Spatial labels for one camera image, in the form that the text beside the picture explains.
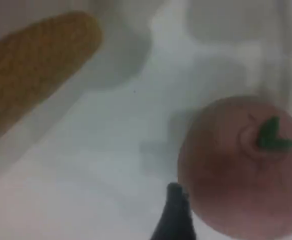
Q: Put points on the pink peach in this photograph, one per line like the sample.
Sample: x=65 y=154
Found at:
x=236 y=180

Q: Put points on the brown burlap bag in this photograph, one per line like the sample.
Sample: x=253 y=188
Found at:
x=31 y=75

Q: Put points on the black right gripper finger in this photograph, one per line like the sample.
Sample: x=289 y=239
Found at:
x=176 y=220

